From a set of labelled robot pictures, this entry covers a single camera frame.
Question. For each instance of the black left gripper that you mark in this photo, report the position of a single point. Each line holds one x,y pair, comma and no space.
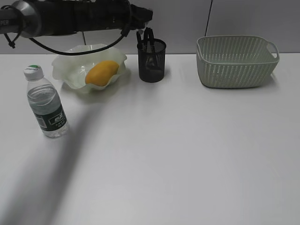
140,17

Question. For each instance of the black marker pen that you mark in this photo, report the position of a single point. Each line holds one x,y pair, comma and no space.
152,41
145,39
139,41

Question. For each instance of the yellow mango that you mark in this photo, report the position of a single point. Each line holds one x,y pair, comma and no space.
101,73

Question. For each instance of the clear water bottle green label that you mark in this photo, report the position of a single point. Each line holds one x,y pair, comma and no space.
45,103

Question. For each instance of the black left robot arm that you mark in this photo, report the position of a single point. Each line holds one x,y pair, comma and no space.
36,18

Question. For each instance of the black mesh pen holder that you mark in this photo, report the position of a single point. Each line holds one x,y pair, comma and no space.
151,61

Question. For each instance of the pale green wavy plate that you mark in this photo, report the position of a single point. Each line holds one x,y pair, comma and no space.
72,70

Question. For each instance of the pale green woven basket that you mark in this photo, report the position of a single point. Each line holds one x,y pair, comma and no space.
235,62

